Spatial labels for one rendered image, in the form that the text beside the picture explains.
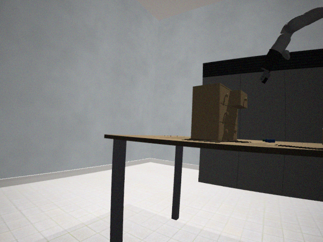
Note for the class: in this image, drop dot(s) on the small wooden chest of drawers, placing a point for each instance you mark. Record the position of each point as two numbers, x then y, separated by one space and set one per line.
206 112

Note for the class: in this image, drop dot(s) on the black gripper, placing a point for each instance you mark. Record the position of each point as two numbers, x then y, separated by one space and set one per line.
275 53

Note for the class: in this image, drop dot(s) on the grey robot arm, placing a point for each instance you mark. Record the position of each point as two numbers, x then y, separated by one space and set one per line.
297 23

